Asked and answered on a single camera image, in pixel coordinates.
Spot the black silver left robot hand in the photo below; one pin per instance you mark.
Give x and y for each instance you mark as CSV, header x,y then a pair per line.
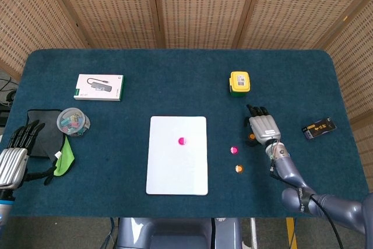
x,y
11,164

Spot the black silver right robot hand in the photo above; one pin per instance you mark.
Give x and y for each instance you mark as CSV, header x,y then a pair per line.
x,y
265,128

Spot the woven bamboo folding screen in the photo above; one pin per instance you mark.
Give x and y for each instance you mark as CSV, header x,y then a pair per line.
x,y
204,7

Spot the grey robot torso base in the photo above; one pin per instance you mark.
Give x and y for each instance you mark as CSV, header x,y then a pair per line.
x,y
175,234

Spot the white rectangular board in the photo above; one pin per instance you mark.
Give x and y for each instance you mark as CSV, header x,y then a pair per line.
x,y
175,173

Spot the white table leg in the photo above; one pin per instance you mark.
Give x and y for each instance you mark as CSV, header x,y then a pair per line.
x,y
254,233

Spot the white green usb hub box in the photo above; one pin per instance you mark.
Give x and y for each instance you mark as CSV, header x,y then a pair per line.
x,y
99,87

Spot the small black printed box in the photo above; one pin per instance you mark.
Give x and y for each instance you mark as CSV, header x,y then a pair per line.
x,y
319,128

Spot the orange round magnet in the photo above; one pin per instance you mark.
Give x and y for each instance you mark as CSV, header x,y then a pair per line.
x,y
239,168
251,136

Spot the pink round magnet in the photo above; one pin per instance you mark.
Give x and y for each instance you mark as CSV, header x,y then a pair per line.
x,y
234,150
182,141

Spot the clear jar of binder clips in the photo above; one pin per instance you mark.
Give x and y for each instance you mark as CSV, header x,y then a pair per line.
x,y
73,122

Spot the blue felt table mat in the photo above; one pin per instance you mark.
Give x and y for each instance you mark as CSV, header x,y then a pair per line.
x,y
175,85

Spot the grey and green cloth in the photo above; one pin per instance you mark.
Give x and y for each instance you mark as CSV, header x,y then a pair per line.
x,y
46,141

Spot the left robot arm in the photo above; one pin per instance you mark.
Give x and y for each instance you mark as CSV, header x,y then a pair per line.
x,y
4,205

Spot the yellow lidded green container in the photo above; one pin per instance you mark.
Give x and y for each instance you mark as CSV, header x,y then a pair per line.
x,y
239,81

